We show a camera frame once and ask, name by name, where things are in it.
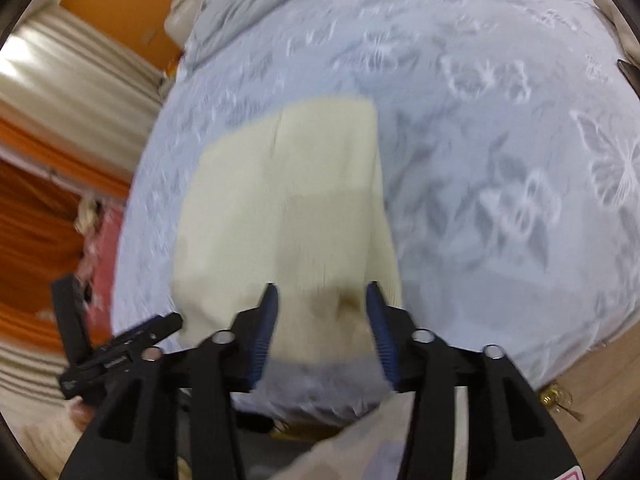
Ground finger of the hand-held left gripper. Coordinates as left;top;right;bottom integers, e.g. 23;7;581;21
117;311;183;346
100;332;166;361

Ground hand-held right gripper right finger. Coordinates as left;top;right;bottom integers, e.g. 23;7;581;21
366;281;583;480

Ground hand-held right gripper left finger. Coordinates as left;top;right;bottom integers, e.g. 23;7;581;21
59;282;279;480

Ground cream knit cardigan red buttons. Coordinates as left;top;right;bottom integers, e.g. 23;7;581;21
170;94;403;366

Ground striped beige curtain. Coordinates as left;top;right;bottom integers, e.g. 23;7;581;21
0;332;101;476

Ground pink blanket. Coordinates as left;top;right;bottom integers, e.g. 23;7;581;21
75;200;126;331

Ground orange curtain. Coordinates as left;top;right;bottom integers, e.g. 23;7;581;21
0;117;133;346

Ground cream fluffy cloth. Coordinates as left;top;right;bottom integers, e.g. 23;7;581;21
75;195;106;236

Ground small gold object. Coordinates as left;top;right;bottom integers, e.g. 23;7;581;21
537;382;586;421

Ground bed with butterfly sheet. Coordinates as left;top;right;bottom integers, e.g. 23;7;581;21
110;0;640;431

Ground white sheer curtain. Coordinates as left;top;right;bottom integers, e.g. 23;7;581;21
0;7;166;133

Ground cream padded headboard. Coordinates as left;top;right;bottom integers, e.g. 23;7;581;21
165;0;261;48

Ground grey duvet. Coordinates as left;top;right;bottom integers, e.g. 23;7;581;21
182;0;391;68

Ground beige cloth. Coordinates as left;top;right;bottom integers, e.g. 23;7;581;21
592;0;631;41

